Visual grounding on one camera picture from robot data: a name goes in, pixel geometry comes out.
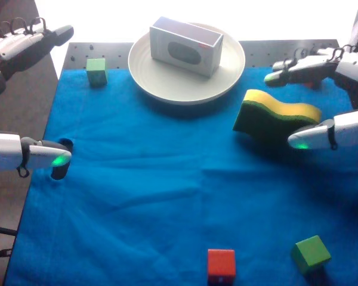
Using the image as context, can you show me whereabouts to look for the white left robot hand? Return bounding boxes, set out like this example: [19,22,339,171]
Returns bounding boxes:
[0,17,75,179]

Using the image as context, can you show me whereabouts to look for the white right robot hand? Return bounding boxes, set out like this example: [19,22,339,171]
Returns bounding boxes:
[264,43,358,151]

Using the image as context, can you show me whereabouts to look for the silver box with dark top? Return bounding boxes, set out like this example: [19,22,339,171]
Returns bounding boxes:
[149,16,225,79]

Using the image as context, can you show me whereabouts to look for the yellow green sponge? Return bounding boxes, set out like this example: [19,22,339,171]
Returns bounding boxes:
[232,89,322,151]

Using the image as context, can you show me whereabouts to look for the white plate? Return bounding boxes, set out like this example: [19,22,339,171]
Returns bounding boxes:
[128,22,246,106]

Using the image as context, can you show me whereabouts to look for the green cube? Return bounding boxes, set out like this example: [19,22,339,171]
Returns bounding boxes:
[86,58,109,88]
[291,235,332,275]

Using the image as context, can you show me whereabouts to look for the small black cylinder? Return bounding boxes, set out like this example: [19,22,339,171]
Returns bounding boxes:
[50,138,75,181]

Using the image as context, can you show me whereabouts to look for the blue cloth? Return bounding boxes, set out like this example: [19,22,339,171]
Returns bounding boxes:
[4,67,358,286]

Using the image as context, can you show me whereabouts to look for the red cube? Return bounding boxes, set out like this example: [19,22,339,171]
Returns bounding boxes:
[208,248,237,285]

